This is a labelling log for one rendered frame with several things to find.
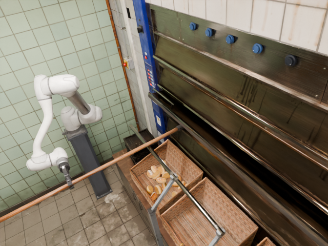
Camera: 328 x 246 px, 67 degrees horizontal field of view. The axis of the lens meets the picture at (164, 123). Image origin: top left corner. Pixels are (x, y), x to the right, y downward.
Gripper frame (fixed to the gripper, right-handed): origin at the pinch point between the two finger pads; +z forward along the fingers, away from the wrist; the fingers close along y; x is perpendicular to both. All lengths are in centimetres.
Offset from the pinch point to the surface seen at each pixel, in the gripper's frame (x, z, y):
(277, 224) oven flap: -100, 95, 16
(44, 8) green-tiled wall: -39, -123, -89
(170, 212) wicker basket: -57, 32, 47
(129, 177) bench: -46, -32, 60
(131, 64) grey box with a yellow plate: -95, -88, -28
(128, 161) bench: -55, -52, 60
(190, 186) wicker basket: -82, 26, 40
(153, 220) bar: -41, 40, 33
